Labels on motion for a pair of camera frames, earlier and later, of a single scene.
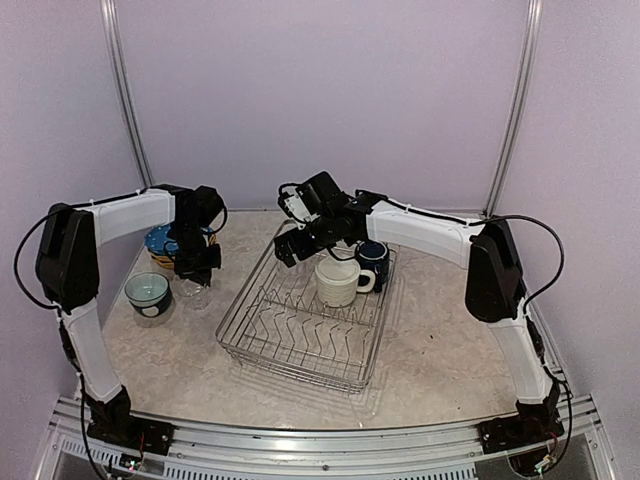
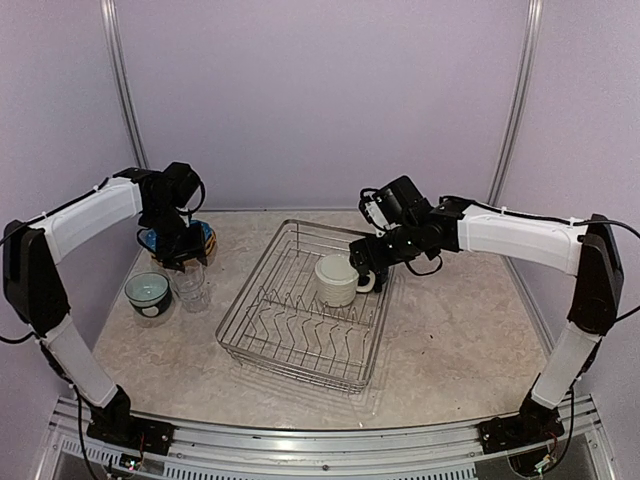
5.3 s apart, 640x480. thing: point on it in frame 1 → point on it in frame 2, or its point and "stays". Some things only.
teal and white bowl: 156,309 stays
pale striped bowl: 146,288 stays
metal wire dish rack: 277,322 stays
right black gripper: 303,249 → 379,260
